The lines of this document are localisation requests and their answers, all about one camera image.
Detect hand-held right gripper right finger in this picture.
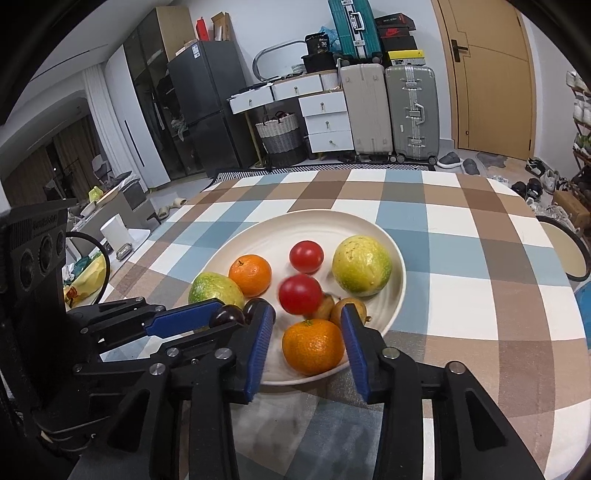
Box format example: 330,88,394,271
340,305,546,480

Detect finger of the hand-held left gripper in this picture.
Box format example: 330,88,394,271
69,298,225,344
74,323,245,384

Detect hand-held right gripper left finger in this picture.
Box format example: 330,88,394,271
69,302,277,480

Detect dark purple passion fruit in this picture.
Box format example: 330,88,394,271
209,305,246,328
243,298,269,326

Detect small brown round fruit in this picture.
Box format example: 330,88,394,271
329,298,369,326
307,295,336,320

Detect large green citrus fruit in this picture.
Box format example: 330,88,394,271
188,272,245,310

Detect small orange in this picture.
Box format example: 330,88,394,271
282,319,346,376

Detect red tomato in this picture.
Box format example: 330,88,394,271
289,240,324,273
278,274,324,315

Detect large orange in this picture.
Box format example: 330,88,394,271
228,254,273,298

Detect cream round plate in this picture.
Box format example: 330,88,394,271
187,210,407,386

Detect yellow plastic bag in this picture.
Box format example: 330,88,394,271
64,254,109,309

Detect yellow-green citrus fruit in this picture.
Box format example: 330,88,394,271
332,235,393,297

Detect white bin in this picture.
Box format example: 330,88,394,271
100,215,132,250

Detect beige slippers pair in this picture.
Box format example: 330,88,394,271
157,198,188,220

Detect checked tablecloth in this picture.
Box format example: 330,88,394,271
99,167,591,480

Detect woven laundry basket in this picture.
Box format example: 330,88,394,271
255,112,308,168

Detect dark glass cabinet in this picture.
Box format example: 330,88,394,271
122,7,195,185

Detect black refrigerator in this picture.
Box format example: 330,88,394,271
167,41,257,176

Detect round stool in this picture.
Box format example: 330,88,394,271
536,216,591,282

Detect white drawer dresser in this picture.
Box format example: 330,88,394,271
228,74,356,155

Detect grey floor mat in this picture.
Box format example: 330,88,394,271
475,151,509,172

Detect beige suitcase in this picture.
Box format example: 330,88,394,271
339,64,395,162

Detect grey ribbed suitcase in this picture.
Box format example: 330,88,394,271
385,65,440,164

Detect grey curved metal tube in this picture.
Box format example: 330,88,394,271
253,41,308,81

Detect cardboard box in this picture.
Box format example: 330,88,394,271
211,11,234,41

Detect yellow shoe box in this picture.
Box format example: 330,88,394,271
388,50,424,66

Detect gold metal shoe rack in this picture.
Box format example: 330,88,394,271
571,88,591,195

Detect wooden door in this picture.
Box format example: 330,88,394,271
431,0,539,160

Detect black shoe box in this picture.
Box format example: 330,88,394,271
381,37,419,52

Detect teal suitcase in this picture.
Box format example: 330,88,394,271
328,0,383,63

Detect group of shoes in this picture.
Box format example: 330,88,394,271
566,69,591,158

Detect black cable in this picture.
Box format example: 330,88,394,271
66,231,114,298

